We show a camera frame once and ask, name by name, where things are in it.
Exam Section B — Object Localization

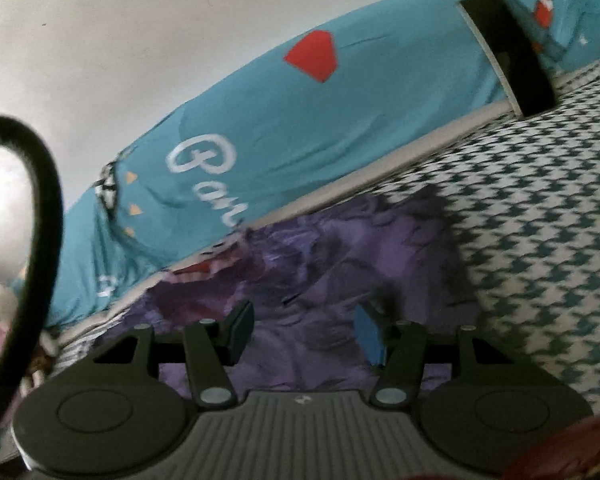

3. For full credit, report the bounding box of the purple patterned garment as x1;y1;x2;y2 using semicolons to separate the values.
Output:
120;186;482;394

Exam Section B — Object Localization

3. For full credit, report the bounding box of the blue cartoon print bedsheet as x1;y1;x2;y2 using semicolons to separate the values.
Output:
46;0;600;330

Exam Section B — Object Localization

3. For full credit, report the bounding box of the blue white houndstooth mat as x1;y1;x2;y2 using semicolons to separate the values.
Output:
54;52;600;413

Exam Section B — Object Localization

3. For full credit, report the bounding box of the beige bunny plush toy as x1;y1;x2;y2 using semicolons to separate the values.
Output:
0;282;59;396

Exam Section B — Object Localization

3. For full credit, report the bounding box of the black smartphone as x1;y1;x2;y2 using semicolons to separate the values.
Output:
458;0;557;118

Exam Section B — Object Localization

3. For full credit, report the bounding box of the black braided cable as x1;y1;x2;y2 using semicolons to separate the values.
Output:
0;115;66;436

